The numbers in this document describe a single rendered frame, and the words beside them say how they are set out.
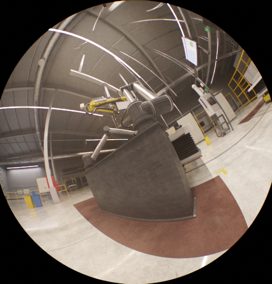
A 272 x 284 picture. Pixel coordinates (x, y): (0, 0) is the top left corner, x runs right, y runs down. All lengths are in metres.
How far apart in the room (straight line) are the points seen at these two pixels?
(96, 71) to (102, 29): 4.77
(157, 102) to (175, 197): 0.87
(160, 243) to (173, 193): 0.46
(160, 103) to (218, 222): 1.15
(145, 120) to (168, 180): 0.54
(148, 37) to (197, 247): 11.45
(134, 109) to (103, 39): 9.22
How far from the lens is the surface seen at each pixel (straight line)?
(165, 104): 0.89
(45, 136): 6.52
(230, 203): 0.93
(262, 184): 1.04
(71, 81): 10.75
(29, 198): 6.08
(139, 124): 0.75
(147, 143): 0.67
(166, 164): 0.65
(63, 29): 7.41
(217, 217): 0.85
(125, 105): 1.85
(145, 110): 0.81
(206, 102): 3.54
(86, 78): 2.83
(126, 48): 10.12
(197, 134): 6.06
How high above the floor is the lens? 0.69
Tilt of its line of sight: 14 degrees up
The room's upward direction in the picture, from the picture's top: 24 degrees counter-clockwise
